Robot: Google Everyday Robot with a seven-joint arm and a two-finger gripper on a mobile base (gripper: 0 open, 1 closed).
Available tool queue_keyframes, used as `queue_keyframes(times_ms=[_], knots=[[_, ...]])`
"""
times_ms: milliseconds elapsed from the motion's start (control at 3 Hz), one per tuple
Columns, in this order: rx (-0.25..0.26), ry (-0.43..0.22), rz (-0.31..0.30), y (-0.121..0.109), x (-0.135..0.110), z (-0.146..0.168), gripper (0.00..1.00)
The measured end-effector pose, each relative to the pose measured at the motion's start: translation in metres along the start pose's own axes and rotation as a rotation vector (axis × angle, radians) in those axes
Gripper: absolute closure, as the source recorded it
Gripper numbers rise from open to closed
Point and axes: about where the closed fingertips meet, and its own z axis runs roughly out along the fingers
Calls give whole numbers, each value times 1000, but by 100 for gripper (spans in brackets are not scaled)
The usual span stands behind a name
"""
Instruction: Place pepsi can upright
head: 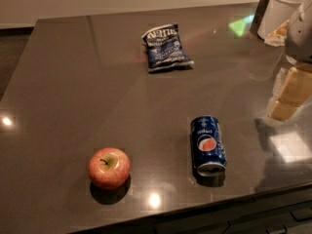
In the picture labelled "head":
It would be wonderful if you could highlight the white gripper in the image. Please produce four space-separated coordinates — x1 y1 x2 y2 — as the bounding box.
267 0 312 122

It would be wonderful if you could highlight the blue chip bag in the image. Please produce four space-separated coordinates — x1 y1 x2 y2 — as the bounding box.
141 23 194 73

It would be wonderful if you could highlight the blue pepsi can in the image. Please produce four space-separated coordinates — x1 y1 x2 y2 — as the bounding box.
190 115 227 177

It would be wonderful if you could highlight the red apple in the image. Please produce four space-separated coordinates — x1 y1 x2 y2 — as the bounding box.
88 147 131 190

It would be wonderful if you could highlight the white plastic jar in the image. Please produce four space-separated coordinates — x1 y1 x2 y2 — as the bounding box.
257 0 304 40

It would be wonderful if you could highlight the dark cabinet drawer front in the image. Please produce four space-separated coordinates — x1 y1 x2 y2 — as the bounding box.
71 182 312 234

